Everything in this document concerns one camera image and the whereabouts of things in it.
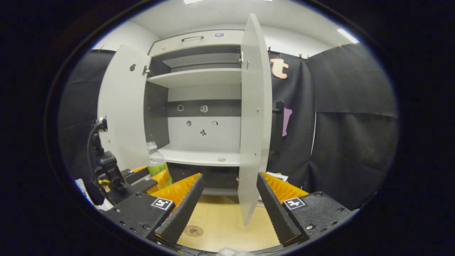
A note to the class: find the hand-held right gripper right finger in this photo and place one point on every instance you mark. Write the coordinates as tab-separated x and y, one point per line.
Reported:
275	209

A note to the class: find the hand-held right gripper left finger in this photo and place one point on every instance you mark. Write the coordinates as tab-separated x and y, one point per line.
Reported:
181	213

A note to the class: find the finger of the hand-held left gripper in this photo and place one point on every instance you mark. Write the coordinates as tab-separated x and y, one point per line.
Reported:
158	183
137	174

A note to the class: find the round brown coaster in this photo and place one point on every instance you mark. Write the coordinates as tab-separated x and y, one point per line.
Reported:
194	231

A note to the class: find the green label plastic bottle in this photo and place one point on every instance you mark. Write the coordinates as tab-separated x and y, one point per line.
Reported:
155	160

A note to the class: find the grey white cabinet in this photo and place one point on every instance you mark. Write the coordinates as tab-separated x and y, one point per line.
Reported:
202	156

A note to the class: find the grey cabinet door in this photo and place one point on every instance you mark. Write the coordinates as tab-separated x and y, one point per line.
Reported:
256	124
122	106

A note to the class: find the white cabinet shelf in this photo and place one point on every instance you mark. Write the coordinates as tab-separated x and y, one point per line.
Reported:
199	77

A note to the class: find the grey cabinet drawer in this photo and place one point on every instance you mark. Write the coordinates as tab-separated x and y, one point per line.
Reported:
220	40

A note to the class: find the white photo card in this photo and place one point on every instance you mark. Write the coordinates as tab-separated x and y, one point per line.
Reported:
277	176

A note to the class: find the white blue-edged card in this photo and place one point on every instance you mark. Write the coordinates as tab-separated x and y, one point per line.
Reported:
83	192

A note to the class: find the black backdrop cloth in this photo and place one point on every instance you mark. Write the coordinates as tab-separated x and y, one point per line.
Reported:
355	142
78	99

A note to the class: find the narrow ceiling light panel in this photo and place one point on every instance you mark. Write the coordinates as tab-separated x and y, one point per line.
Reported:
347	35

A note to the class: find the wide ceiling light panel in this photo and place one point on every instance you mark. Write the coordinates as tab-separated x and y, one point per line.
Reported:
227	1

